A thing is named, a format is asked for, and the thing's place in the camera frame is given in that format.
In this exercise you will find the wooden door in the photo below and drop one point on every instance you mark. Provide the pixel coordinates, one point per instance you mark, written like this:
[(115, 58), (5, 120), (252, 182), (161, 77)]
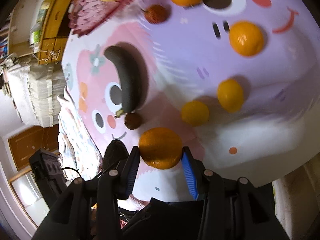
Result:
[(25, 144)]

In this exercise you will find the small red-brown apple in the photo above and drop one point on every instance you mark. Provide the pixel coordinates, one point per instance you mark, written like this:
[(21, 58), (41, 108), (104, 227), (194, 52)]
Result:
[(155, 14)]

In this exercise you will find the white covered cabinet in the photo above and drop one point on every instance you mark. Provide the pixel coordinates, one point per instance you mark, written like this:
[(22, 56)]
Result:
[(34, 89)]

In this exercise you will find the small brown passion fruit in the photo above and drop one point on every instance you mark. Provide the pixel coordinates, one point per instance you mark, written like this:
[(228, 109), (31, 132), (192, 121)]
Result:
[(133, 121)]

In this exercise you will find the yellow-orange mandarin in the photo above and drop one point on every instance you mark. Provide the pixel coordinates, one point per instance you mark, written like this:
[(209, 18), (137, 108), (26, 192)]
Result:
[(230, 95), (195, 113)]

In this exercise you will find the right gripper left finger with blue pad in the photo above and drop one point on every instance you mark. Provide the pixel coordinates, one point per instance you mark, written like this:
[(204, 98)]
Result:
[(128, 169)]

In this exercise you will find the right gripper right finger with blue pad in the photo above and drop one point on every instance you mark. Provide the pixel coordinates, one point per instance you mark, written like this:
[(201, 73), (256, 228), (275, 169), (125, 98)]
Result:
[(194, 174)]

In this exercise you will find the orange mandarin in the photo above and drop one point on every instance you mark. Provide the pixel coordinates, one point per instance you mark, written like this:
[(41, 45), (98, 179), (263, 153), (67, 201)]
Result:
[(246, 38)]

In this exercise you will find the pink scalloped plastic fruit plate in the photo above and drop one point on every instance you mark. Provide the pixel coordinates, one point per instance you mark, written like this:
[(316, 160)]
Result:
[(89, 14)]

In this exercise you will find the pink cartoon bed quilt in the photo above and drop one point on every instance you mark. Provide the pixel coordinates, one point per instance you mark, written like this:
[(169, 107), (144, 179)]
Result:
[(184, 59)]

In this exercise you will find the wooden desk with drawers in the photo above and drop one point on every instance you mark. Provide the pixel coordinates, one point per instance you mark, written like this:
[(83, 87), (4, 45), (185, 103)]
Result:
[(54, 32)]

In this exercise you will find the dark overripe banana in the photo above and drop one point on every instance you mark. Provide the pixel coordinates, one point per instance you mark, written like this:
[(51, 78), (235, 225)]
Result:
[(129, 77)]

